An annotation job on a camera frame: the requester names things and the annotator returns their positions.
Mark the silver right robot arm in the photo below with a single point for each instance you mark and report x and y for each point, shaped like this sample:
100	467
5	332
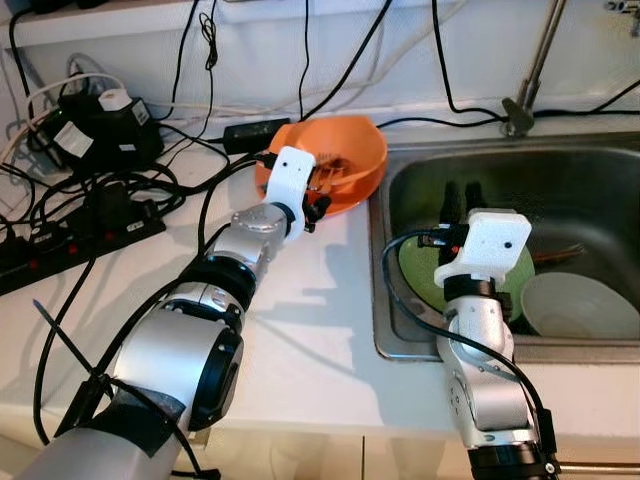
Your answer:
490	390

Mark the chrome gooseneck faucet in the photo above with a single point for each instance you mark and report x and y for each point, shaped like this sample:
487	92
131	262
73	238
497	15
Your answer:
517	118

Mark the small white plug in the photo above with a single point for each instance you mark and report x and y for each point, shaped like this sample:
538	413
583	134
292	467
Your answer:
115	98

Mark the green plate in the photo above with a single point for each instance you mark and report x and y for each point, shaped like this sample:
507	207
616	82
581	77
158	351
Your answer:
418	275

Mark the white kitchen cabinet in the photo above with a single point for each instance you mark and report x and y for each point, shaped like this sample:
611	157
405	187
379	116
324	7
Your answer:
330	462

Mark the small black power brick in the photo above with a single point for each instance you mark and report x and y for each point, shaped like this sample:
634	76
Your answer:
255	135

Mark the black labelled power adapter block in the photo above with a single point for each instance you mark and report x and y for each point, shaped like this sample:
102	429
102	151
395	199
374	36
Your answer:
110	140

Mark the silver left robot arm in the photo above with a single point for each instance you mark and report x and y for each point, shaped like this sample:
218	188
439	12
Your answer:
170	350

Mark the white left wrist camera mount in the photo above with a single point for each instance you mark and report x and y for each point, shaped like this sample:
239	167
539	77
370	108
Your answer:
290	180

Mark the black power strip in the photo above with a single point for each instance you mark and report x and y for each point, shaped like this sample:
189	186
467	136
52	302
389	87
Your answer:
90	235

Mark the white bowl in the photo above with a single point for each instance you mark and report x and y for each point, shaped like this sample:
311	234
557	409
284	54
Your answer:
580	310

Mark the stainless steel sink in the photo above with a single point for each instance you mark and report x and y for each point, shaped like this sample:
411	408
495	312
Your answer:
580	190

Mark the brown wooden chopstick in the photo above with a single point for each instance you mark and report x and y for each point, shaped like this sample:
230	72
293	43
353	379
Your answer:
555	258
335	168
333	183
570	247

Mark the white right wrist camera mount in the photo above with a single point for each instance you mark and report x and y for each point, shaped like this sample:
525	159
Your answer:
495	240

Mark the orange plastic bowl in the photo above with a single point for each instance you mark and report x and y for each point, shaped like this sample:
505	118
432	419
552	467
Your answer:
360	140

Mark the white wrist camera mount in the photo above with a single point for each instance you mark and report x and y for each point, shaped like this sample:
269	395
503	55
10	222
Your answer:
495	240
290	180

